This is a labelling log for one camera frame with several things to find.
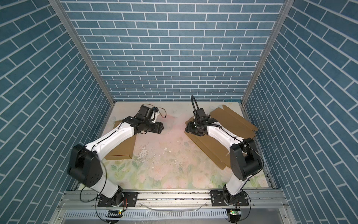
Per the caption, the brown cardboard box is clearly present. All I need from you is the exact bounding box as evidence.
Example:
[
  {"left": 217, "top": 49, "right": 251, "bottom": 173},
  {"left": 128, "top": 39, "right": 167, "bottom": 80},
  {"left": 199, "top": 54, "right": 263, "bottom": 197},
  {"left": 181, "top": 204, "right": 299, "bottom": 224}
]
[
  {"left": 105, "top": 135, "right": 137, "bottom": 160},
  {"left": 185, "top": 105, "right": 258, "bottom": 169}
]

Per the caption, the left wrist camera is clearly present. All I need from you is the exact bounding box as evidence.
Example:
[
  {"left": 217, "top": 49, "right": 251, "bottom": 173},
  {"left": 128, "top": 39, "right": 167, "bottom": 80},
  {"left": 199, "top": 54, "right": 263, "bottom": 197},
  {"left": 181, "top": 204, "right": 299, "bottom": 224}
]
[{"left": 150, "top": 107, "right": 159, "bottom": 123}]

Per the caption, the left aluminium corner post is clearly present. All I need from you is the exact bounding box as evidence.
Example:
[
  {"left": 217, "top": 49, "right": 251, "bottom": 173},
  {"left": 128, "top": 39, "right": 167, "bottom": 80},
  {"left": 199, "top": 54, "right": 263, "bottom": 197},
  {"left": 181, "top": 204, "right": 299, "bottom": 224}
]
[{"left": 48, "top": 0, "right": 116, "bottom": 105}]

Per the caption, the aluminium corner post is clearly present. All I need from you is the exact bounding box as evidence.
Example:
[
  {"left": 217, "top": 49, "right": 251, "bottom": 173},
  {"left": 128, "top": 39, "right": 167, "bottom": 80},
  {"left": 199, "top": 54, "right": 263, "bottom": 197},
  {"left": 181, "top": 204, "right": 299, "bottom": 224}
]
[
  {"left": 48, "top": 0, "right": 116, "bottom": 105},
  {"left": 241, "top": 0, "right": 294, "bottom": 105}
]

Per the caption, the green circuit board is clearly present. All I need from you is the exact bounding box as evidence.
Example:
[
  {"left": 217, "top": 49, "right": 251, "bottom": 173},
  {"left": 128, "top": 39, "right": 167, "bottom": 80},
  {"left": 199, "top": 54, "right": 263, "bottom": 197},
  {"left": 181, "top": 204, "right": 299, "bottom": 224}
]
[
  {"left": 105, "top": 210, "right": 123, "bottom": 219},
  {"left": 227, "top": 209, "right": 241, "bottom": 219}
]

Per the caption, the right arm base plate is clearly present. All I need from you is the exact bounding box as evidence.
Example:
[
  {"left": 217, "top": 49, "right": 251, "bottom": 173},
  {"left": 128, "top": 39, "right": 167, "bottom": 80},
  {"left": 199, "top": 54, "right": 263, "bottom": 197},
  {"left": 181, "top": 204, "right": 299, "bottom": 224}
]
[{"left": 209, "top": 190, "right": 249, "bottom": 207}]

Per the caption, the right green circuit board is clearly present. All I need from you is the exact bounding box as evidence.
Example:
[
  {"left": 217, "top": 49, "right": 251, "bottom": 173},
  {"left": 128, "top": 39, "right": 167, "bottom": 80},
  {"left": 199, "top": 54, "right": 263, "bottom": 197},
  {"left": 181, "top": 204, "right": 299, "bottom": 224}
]
[{"left": 227, "top": 209, "right": 241, "bottom": 219}]

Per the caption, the white slotted cable duct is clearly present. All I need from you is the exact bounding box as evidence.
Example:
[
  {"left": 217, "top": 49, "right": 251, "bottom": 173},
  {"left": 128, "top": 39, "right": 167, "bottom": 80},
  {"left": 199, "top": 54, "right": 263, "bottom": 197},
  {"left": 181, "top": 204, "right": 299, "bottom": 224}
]
[{"left": 64, "top": 209, "right": 228, "bottom": 221}]

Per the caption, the aluminium front rail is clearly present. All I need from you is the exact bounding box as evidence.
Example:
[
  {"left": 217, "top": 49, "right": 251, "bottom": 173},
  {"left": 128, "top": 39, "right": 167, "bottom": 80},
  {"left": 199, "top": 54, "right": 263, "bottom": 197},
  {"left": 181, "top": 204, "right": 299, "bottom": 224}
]
[{"left": 57, "top": 188, "right": 289, "bottom": 210}]

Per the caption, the left green circuit board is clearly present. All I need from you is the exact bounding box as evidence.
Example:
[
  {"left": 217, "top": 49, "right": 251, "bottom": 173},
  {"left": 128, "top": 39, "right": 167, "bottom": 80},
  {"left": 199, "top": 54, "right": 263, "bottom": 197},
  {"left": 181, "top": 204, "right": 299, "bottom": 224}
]
[{"left": 105, "top": 210, "right": 123, "bottom": 219}]

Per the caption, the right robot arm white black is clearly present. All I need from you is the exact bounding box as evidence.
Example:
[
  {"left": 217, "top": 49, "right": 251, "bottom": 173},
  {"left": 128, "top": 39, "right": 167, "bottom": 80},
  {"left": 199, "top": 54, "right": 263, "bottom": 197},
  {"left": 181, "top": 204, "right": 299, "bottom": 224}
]
[{"left": 185, "top": 105, "right": 263, "bottom": 203}]

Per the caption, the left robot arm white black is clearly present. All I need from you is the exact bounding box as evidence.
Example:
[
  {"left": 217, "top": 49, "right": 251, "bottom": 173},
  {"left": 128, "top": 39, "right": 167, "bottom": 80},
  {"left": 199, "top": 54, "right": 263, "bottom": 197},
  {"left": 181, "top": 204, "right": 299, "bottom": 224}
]
[{"left": 67, "top": 104, "right": 164, "bottom": 207}]

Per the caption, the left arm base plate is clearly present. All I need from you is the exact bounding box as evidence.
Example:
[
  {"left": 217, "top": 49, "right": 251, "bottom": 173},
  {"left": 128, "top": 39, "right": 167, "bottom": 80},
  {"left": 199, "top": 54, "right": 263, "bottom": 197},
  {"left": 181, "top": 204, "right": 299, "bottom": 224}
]
[{"left": 97, "top": 192, "right": 139, "bottom": 209}]

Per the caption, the right aluminium corner post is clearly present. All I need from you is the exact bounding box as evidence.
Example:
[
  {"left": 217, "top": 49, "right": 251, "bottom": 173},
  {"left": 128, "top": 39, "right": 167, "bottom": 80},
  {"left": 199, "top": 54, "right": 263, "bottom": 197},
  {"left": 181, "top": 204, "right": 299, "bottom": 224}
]
[{"left": 241, "top": 0, "right": 294, "bottom": 105}]

